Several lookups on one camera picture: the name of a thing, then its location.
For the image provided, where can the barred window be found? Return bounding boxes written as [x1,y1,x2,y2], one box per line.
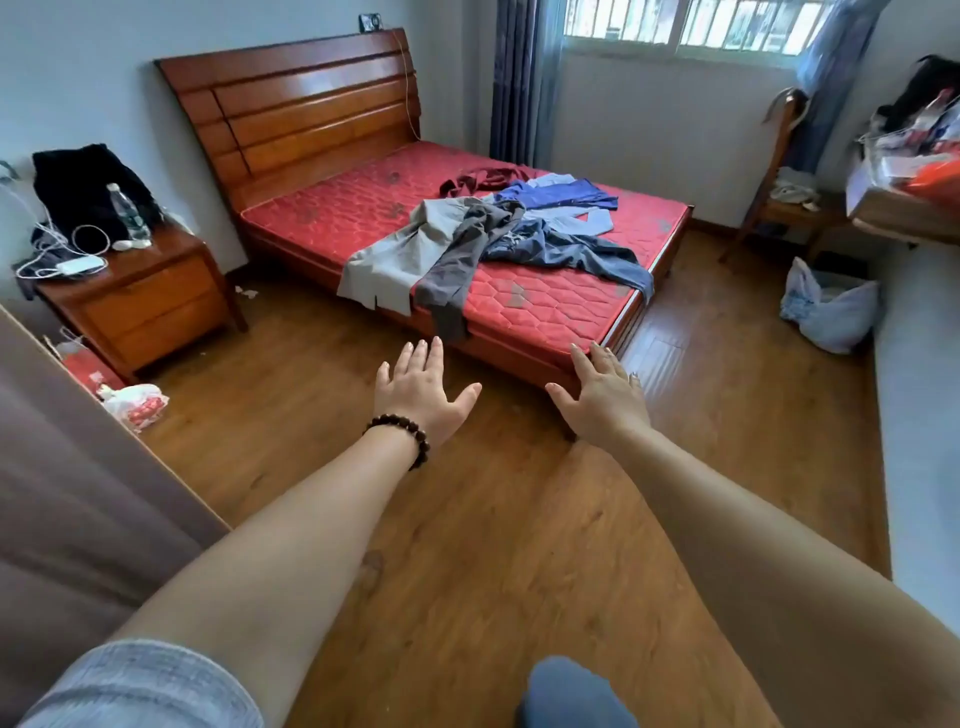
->
[562,0,841,69]

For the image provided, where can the blue denim jeans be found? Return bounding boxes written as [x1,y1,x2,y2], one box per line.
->
[479,217,655,305]

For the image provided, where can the person's right forearm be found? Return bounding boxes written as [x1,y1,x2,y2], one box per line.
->
[599,423,960,728]

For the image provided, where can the wooden chair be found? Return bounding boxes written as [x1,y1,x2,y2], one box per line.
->
[719,87,853,264]

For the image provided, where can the person's left hand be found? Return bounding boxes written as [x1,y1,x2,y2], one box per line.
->
[372,336,484,450]

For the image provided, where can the black bag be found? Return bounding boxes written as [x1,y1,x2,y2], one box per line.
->
[31,143,163,245]

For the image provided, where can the thin white cord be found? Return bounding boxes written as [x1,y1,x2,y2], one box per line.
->
[391,29,423,144]

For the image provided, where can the light grey trousers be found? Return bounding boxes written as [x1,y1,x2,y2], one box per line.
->
[335,196,481,316]

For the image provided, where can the red quilted mattress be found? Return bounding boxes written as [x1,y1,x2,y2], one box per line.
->
[154,27,695,391]

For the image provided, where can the person's right hand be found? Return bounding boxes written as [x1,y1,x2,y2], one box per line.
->
[545,341,652,451]

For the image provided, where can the wooden nightstand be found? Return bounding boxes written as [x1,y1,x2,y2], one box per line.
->
[33,224,249,380]

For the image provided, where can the dark bead bracelet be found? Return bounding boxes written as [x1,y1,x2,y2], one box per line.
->
[363,413,432,472]

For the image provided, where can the grey shirt sleeve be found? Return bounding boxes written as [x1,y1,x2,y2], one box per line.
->
[18,638,265,728]

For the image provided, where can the white charging cables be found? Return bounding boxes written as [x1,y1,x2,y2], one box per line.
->
[0,176,114,281]

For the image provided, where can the red paper bag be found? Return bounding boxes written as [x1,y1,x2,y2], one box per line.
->
[46,327,125,399]

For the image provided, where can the red and white plastic bag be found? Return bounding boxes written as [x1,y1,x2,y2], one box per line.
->
[97,382,171,433]

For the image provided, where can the dark grey trousers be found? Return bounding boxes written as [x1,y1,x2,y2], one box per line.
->
[413,196,526,343]

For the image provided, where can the light blue shirt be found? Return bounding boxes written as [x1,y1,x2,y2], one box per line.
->
[517,172,615,238]

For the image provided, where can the dark blue shirt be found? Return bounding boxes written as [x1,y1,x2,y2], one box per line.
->
[491,176,620,213]

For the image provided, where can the sheer blue curtain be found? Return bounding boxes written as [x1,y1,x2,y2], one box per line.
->
[787,0,894,174]

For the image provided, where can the brown fabric cover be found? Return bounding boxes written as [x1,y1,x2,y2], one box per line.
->
[0,303,230,728]

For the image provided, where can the black backpack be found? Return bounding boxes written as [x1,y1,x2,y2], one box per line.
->
[877,53,960,133]

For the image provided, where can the dark blue curtain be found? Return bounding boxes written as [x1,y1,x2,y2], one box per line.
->
[488,0,568,170]

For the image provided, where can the maroon shirt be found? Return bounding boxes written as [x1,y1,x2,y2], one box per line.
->
[438,166,553,200]

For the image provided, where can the clear plastic water bottle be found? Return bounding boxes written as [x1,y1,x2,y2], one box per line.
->
[105,182,153,245]

